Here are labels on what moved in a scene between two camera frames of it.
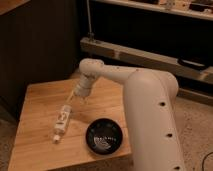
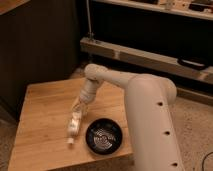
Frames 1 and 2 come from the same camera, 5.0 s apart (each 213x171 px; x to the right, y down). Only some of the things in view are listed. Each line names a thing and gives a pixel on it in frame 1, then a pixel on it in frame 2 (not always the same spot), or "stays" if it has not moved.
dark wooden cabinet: [40, 40] stays
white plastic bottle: [62, 123] → [75, 122]
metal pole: [90, 35] stays
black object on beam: [191, 63] stays
